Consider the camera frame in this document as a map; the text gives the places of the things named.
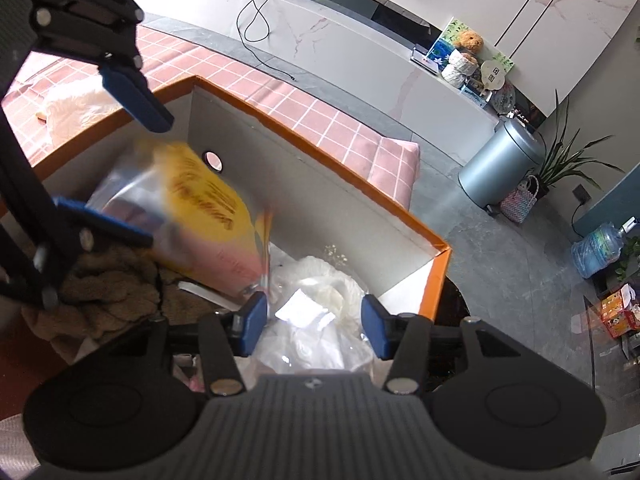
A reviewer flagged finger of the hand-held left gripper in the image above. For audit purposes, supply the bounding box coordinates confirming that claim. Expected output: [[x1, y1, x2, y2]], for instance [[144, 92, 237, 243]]
[[15, 0, 175, 132], [0, 105, 155, 311]]

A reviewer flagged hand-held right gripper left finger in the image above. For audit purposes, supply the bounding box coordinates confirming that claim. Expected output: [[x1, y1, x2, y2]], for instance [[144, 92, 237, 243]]
[[135, 291, 268, 396]]

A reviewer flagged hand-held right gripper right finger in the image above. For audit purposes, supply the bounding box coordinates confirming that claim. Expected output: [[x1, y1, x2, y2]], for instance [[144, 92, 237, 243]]
[[361, 294, 521, 395]]

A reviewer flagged brown plush towel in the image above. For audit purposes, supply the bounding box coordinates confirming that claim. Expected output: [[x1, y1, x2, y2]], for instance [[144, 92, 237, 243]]
[[20, 245, 221, 366]]

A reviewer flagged white plastic bag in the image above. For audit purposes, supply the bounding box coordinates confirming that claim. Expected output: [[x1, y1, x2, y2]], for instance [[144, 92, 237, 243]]
[[245, 255, 381, 376]]

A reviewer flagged pink and white crochet cloth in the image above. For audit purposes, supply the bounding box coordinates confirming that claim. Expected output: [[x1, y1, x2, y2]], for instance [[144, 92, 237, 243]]
[[175, 355, 208, 393]]

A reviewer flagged yellow snack packet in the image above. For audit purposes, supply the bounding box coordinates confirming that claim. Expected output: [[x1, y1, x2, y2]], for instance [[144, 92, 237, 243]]
[[85, 140, 273, 301]]

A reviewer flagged orange cardboard box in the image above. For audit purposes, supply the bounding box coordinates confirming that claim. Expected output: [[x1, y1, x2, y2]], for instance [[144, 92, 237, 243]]
[[0, 75, 453, 411]]

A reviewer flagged pink checked tablecloth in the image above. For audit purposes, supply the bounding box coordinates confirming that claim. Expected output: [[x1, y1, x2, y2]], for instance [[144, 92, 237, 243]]
[[0, 25, 421, 211]]

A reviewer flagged woven pastel bag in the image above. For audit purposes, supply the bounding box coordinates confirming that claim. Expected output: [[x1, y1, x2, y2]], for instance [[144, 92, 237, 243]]
[[500, 176, 540, 225]]

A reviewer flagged grey metal trash can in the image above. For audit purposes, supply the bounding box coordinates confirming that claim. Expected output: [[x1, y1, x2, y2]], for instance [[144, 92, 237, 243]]
[[458, 116, 547, 211]]

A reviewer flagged white marble tv cabinet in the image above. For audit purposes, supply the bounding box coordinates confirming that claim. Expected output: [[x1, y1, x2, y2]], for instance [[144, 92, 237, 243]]
[[102, 0, 501, 166]]

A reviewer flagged glass coffee table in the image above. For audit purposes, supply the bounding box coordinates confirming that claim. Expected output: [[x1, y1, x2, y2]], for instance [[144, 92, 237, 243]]
[[582, 280, 640, 401]]

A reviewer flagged blue water bottle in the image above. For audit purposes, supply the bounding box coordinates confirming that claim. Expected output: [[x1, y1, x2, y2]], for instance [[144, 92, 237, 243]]
[[571, 220, 632, 279]]

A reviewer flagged colourful cardboard box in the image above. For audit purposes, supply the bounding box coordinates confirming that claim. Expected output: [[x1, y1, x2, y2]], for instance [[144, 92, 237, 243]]
[[600, 285, 640, 338]]

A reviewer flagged long-leaf potted plant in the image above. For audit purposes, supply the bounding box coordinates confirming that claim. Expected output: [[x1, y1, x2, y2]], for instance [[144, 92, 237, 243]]
[[535, 89, 626, 196]]

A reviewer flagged white crochet basket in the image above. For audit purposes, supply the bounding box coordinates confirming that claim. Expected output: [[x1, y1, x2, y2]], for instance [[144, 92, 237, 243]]
[[447, 50, 478, 73], [441, 64, 473, 90]]

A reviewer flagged green vine plant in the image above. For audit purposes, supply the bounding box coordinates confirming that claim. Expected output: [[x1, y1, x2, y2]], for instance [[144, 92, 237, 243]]
[[615, 237, 640, 281]]

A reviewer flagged round paper fan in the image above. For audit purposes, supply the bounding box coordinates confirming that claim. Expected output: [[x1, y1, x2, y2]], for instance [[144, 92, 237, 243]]
[[479, 55, 506, 90]]

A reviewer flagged blue flower picture book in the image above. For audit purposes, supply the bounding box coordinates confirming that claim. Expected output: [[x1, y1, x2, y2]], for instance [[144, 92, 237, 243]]
[[425, 37, 453, 68]]

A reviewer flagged green and white picture board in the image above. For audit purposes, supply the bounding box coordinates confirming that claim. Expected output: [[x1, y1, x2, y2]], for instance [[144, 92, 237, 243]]
[[442, 16, 516, 73]]

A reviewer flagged brown teddy bear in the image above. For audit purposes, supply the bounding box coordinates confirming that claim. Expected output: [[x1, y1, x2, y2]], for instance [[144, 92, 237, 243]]
[[457, 30, 485, 56]]

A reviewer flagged black cable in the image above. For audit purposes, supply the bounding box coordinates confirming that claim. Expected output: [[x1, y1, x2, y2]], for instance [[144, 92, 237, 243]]
[[236, 0, 296, 81]]

